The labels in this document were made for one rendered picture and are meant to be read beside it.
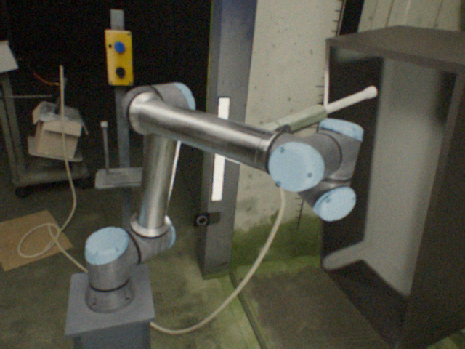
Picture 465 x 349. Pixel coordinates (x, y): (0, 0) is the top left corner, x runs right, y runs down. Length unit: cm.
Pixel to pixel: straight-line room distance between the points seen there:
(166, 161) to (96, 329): 65
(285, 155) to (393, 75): 116
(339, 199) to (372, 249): 142
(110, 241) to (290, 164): 88
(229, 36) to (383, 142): 92
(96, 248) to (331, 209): 86
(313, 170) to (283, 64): 141
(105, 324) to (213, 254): 111
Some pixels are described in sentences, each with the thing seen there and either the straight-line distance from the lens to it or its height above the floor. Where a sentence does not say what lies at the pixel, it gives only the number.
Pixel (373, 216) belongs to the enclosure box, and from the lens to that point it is 207.
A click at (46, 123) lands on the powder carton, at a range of 334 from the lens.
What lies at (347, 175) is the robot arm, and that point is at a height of 141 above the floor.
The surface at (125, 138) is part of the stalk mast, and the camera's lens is 210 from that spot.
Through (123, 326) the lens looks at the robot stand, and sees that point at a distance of 144.
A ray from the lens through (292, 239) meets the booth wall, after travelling 256.
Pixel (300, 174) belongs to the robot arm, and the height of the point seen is 146.
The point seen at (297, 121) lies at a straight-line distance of 105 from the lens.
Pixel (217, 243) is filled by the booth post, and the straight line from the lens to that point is 233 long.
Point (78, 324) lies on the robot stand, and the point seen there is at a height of 64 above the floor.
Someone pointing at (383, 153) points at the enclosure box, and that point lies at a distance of 187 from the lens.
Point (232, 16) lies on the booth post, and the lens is 185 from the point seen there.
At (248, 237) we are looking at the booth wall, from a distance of 239.
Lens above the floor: 171
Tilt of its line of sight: 25 degrees down
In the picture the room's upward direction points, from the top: 6 degrees clockwise
